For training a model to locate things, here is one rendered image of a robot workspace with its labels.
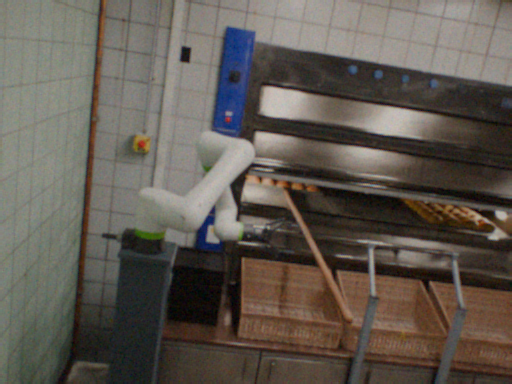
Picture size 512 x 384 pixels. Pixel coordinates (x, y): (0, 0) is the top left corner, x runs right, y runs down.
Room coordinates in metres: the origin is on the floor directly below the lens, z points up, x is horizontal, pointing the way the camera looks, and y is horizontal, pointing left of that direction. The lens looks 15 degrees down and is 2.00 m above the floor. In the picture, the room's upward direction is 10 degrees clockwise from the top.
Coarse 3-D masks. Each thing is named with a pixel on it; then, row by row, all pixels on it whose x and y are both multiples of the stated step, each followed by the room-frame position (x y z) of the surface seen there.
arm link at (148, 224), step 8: (144, 192) 1.91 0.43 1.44; (152, 192) 1.91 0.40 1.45; (160, 192) 1.92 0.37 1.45; (168, 192) 1.93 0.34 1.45; (144, 200) 1.89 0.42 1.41; (152, 200) 1.88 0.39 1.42; (160, 200) 1.87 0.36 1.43; (136, 208) 1.92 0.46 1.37; (144, 208) 1.89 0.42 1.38; (152, 208) 1.87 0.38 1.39; (160, 208) 1.86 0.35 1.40; (136, 216) 1.91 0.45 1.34; (144, 216) 1.89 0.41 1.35; (152, 216) 1.87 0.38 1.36; (160, 216) 1.85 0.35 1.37; (136, 224) 1.91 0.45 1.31; (144, 224) 1.89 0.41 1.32; (152, 224) 1.89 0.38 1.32; (160, 224) 1.89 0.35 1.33; (136, 232) 1.91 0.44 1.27; (144, 232) 1.89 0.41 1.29; (152, 232) 1.89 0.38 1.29; (160, 232) 1.91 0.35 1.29
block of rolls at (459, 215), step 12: (408, 204) 3.59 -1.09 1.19; (420, 204) 3.50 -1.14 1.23; (432, 204) 3.60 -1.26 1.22; (444, 204) 3.69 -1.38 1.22; (432, 216) 3.23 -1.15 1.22; (444, 216) 3.33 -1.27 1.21; (456, 216) 3.42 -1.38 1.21; (468, 216) 3.36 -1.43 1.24; (480, 216) 3.46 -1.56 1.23; (492, 228) 3.27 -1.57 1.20
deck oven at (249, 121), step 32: (256, 64) 2.92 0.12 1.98; (256, 96) 2.92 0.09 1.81; (256, 128) 2.92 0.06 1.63; (288, 128) 2.95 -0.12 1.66; (320, 128) 2.96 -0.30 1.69; (480, 160) 3.08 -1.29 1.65; (448, 192) 3.06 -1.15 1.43; (320, 224) 2.97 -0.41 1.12; (256, 256) 2.94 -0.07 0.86; (288, 256) 2.96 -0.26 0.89; (224, 288) 2.92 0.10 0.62
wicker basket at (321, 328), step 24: (264, 264) 2.91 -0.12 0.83; (288, 264) 2.92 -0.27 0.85; (240, 288) 2.70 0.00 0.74; (264, 288) 2.87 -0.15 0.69; (288, 288) 2.89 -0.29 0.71; (312, 288) 2.91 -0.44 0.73; (240, 312) 2.50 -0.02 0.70; (264, 312) 2.76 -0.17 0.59; (288, 312) 2.81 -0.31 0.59; (312, 312) 2.87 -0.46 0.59; (336, 312) 2.61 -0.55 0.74; (240, 336) 2.44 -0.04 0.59; (264, 336) 2.45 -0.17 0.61; (288, 336) 2.47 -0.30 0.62; (312, 336) 2.57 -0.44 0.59; (336, 336) 2.52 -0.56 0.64
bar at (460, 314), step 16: (336, 240) 2.60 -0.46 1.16; (352, 240) 2.61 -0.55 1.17; (368, 240) 2.64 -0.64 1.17; (368, 256) 2.59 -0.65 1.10; (368, 304) 2.42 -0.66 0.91; (368, 320) 2.40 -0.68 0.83; (464, 320) 2.46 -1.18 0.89; (368, 336) 2.40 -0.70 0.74; (448, 336) 2.49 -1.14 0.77; (448, 352) 2.45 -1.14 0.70; (352, 368) 2.42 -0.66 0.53; (448, 368) 2.46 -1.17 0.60
